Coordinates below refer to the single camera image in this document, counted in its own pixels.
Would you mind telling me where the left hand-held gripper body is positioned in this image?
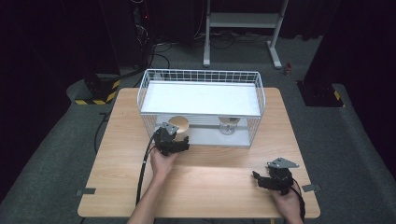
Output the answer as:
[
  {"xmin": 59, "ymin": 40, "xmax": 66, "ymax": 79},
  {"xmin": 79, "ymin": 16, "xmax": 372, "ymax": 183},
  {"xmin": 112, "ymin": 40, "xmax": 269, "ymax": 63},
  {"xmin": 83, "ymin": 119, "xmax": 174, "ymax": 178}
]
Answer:
[{"xmin": 153, "ymin": 121, "xmax": 183, "ymax": 157}]

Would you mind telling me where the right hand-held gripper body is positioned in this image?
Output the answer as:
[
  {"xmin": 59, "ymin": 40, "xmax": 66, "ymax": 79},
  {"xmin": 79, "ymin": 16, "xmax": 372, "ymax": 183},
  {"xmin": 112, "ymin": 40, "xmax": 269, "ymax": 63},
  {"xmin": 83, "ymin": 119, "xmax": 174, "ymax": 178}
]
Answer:
[{"xmin": 263, "ymin": 157, "xmax": 301, "ymax": 196}]

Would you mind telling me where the beige wooden cup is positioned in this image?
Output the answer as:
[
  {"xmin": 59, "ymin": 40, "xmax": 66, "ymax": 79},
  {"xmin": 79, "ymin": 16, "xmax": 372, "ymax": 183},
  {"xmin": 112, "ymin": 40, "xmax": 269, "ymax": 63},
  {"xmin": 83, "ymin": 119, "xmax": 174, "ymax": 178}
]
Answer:
[{"xmin": 167, "ymin": 115, "xmax": 191, "ymax": 143}]

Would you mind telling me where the white wire rack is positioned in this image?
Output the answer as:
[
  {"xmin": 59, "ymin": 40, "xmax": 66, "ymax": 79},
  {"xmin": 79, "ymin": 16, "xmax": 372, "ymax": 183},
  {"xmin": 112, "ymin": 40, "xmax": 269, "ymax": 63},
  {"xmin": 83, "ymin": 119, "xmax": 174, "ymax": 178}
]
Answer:
[{"xmin": 136, "ymin": 68, "xmax": 266, "ymax": 147}]

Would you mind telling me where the person's left hand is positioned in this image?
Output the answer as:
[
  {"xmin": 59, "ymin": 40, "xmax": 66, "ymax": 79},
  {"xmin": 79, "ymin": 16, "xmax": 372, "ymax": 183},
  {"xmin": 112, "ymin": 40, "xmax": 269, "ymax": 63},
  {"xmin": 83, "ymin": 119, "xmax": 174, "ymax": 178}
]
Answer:
[{"xmin": 149, "ymin": 150, "xmax": 180, "ymax": 182}]

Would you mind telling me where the person's right hand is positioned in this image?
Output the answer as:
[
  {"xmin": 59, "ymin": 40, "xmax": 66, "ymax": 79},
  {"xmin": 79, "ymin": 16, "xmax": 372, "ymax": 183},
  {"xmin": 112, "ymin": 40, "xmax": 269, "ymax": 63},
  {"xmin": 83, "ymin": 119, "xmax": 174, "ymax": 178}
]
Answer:
[{"xmin": 270, "ymin": 182, "xmax": 304, "ymax": 219}]

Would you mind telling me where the grey tape strip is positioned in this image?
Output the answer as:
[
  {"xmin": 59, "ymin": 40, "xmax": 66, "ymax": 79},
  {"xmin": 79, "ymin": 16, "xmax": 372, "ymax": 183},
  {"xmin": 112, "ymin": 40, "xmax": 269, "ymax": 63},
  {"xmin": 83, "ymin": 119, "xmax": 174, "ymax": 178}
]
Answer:
[
  {"xmin": 301, "ymin": 183, "xmax": 322, "ymax": 193},
  {"xmin": 76, "ymin": 188, "xmax": 97, "ymax": 197}
]

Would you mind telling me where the small bowl in basket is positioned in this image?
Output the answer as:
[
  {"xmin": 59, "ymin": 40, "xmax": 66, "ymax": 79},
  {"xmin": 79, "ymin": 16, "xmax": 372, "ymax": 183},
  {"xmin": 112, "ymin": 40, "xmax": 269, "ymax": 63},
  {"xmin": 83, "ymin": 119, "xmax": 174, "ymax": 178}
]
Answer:
[{"xmin": 218, "ymin": 116, "xmax": 241, "ymax": 135}]

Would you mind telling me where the yellow-black striped base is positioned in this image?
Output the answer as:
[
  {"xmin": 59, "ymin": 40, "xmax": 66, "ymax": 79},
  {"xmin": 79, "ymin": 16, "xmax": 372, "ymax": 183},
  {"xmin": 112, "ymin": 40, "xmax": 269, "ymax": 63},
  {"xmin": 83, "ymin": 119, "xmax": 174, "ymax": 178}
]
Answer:
[
  {"xmin": 74, "ymin": 74, "xmax": 121, "ymax": 106},
  {"xmin": 296, "ymin": 79, "xmax": 347, "ymax": 108}
]

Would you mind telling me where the dark equipment tower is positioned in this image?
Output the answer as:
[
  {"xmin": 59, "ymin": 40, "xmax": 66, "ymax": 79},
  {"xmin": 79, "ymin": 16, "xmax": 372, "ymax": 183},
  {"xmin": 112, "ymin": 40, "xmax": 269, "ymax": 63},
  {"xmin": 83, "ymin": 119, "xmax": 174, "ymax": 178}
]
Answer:
[{"xmin": 102, "ymin": 0, "xmax": 157, "ymax": 71}]

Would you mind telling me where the white metal stand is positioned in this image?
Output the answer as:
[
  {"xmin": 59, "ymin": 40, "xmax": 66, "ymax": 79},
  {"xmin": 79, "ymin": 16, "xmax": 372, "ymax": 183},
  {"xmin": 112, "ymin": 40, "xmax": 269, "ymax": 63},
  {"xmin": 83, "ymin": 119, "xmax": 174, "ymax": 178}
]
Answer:
[{"xmin": 203, "ymin": 0, "xmax": 290, "ymax": 70}]

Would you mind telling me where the black curtain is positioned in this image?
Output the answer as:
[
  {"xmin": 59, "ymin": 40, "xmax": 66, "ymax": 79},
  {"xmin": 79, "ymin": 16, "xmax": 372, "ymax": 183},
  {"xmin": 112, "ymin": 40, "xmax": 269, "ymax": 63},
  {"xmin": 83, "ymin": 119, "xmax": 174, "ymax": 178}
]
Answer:
[
  {"xmin": 0, "ymin": 0, "xmax": 120, "ymax": 203},
  {"xmin": 303, "ymin": 0, "xmax": 396, "ymax": 172}
]

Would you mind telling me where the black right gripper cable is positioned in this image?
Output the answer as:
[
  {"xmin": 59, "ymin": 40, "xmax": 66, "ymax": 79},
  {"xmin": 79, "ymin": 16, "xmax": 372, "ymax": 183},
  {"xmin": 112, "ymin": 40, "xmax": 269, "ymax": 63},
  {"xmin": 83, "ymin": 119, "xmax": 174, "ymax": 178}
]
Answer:
[{"xmin": 290, "ymin": 178, "xmax": 307, "ymax": 224}]

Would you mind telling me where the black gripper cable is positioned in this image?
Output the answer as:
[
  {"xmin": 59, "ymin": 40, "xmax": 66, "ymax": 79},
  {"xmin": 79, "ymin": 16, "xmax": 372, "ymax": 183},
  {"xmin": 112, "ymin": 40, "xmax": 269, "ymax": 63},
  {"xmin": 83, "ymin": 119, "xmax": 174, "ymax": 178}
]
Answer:
[
  {"xmin": 290, "ymin": 178, "xmax": 307, "ymax": 224},
  {"xmin": 135, "ymin": 132, "xmax": 161, "ymax": 207}
]

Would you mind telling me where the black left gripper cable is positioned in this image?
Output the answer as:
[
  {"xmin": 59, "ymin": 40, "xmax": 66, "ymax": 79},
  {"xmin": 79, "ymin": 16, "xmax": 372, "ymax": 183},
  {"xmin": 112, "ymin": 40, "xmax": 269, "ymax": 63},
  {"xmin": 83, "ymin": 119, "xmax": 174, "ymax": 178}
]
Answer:
[{"xmin": 135, "ymin": 132, "xmax": 161, "ymax": 207}]

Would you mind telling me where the black floor cable bundle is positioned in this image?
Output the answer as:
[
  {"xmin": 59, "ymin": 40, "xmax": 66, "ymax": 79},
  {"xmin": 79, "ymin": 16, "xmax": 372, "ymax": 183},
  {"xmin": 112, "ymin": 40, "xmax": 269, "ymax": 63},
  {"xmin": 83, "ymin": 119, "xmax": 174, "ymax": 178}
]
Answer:
[{"xmin": 192, "ymin": 29, "xmax": 274, "ymax": 51}]

